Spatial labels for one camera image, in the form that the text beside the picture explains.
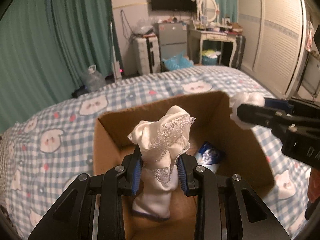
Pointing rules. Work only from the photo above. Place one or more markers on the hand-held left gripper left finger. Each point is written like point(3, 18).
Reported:
point(137, 178)

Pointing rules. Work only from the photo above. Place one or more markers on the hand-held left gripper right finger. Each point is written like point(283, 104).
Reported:
point(182, 178)

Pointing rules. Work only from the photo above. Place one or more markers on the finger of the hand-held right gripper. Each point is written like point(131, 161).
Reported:
point(255, 116)
point(276, 103)

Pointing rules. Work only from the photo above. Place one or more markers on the cream lace-trimmed cloth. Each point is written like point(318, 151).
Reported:
point(160, 155)

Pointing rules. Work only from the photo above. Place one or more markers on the cardboard box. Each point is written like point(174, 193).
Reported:
point(107, 140)

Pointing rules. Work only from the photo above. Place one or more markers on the person's right forearm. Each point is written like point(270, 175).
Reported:
point(314, 187)

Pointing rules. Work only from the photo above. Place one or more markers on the blue and white patterned cloth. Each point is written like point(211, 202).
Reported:
point(208, 155)

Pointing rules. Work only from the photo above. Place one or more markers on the dark suitcase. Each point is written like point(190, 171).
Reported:
point(240, 52)

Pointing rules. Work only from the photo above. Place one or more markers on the cream louvred wardrobe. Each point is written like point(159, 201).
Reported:
point(272, 35)

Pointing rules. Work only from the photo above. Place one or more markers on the teal laundry basket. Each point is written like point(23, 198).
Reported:
point(209, 58)

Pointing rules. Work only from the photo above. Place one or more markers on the blue checked cat-print blanket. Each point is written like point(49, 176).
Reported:
point(62, 130)

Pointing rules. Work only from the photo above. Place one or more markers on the cream dressing table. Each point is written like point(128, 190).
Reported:
point(215, 36)

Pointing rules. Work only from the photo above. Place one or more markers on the blue plastic bag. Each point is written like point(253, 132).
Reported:
point(176, 62)

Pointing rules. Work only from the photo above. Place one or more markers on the black floor item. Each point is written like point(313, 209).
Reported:
point(79, 92)

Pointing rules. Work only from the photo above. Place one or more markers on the clear water jug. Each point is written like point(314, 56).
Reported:
point(93, 80)

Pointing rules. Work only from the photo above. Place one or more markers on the small grey fridge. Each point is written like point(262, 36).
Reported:
point(172, 37)

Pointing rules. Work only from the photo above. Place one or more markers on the white oval vanity mirror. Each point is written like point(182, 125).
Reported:
point(208, 7)

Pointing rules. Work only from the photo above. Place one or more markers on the white suitcase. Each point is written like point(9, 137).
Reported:
point(142, 55)

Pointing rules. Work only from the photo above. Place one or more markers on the white standing pole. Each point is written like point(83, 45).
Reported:
point(115, 55)

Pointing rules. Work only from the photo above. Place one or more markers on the clear plastic bag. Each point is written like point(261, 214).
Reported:
point(144, 26)

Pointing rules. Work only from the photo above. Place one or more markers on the wide teal curtain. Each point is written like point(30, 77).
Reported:
point(57, 35)

